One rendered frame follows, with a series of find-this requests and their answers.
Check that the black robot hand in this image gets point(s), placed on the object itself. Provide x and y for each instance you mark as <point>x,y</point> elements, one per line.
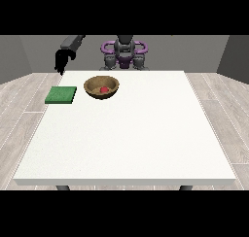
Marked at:
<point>63,59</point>

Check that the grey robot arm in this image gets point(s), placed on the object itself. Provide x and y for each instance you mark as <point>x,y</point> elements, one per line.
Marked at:
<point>72,42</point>

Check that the green square pad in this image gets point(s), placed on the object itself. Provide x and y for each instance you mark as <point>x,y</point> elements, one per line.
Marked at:
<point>60,94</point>

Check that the brown wooden bowl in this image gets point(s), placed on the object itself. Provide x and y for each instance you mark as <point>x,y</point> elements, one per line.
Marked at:
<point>101,87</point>

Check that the small red ball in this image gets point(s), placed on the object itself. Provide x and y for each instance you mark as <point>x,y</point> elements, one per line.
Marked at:
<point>104,89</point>

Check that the grey robot trunk purple rings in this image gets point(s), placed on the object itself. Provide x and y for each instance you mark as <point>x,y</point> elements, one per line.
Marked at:
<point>124,54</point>

